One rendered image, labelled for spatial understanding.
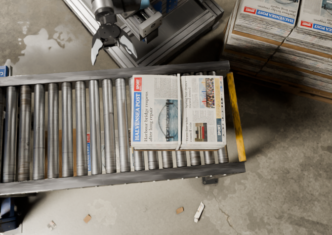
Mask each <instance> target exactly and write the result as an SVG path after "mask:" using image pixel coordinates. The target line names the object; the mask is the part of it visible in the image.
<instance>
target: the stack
mask: <svg viewBox="0 0 332 235"><path fill-rule="evenodd" d="M238 5H239V8H238ZM237 9H238V10H237ZM237 11H238V12H237ZM236 15H237V16H236ZM235 17H236V18H235ZM231 18H232V19H231ZM235 19H236V20H235ZM234 21H235V24H234ZM233 25H234V28H233ZM229 26H230V27H229ZM229 28H230V29H229ZM232 29H233V30H235V31H239V32H243V33H247V34H251V35H255V36H259V37H263V38H266V39H270V40H274V41H278V42H282V41H284V42H283V43H286V44H290V45H294V46H298V47H303V48H307V49H311V50H314V51H318V52H322V53H325V54H329V55H332V0H236V3H235V7H234V9H233V11H232V13H231V16H230V18H229V20H228V22H227V24H226V26H225V29H224V31H223V34H224V38H223V39H222V42H221V44H220V47H219V51H218V55H217V57H218V61H226V60H228V61H229V65H230V66H233V67H236V68H240V69H243V70H247V71H250V72H254V73H257V72H258V74H261V75H265V76H269V77H273V78H277V79H281V80H284V81H288V82H292V83H298V84H300V85H304V86H307V87H311V88H314V89H318V90H322V91H325V92H329V93H332V80H331V79H327V78H323V77H320V76H316V75H312V74H309V73H305V72H301V71H297V70H293V69H289V68H285V67H282V66H278V65H274V64H270V63H267V62H264V61H260V60H256V59H252V58H248V57H244V56H240V55H236V54H232V53H228V52H224V49H228V50H233V51H237V52H241V53H245V54H249V55H253V56H257V57H261V58H265V59H269V60H271V61H274V62H278V63H282V64H286V65H290V66H294V67H298V68H302V69H305V70H309V71H313V72H316V73H320V74H324V75H328V76H332V59H330V58H325V57H322V56H318V55H314V54H310V53H306V52H302V51H298V50H294V49H291V48H287V47H282V46H281V45H280V46H277V45H273V44H270V43H266V42H262V41H258V40H254V39H250V38H247V37H243V36H239V35H235V34H232ZM228 31H229V32H228ZM226 41H227V42H226ZM225 45H226V46H225ZM229 72H233V77H234V78H235V79H238V80H242V81H246V82H250V83H254V84H257V85H261V86H265V87H269V88H272V89H276V90H280V91H284V92H287V93H291V94H295V95H299V96H303V97H307V98H310V99H314V100H318V101H322V102H325V103H329V104H332V100H331V99H332V95H328V94H324V93H320V92H316V91H312V90H309V89H305V88H301V87H297V86H294V85H290V84H286V83H282V82H278V81H274V80H270V79H267V78H263V77H259V76H256V75H252V74H249V73H245V72H241V71H238V70H234V69H230V71H229ZM234 73H236V74H234ZM237 74H240V75H237ZM241 75H244V76H248V77H252V78H255V79H252V78H248V77H244V76H241ZM256 79H259V80H263V81H267V82H270V83H267V82H263V81H259V80H256ZM271 83H274V84H277V85H274V84H271ZM278 85H279V86H278ZM301 91H304V92H308V93H311V94H308V93H304V92H301ZM312 94H316V95H320V96H324V97H327V98H331V99H327V98H323V97H320V96H316V95H312Z"/></svg>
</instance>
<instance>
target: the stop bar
mask: <svg viewBox="0 0 332 235"><path fill-rule="evenodd" d="M226 76H227V83H228V89H229V96H230V102H231V109H232V116H233V122H234V129H235V136H236V142H237V149H238V156H239V162H246V161H247V160H246V154H245V146H244V141H243V135H242V128H241V122H240V116H239V109H238V103H237V97H236V90H235V84H234V77H233V72H227V73H226Z"/></svg>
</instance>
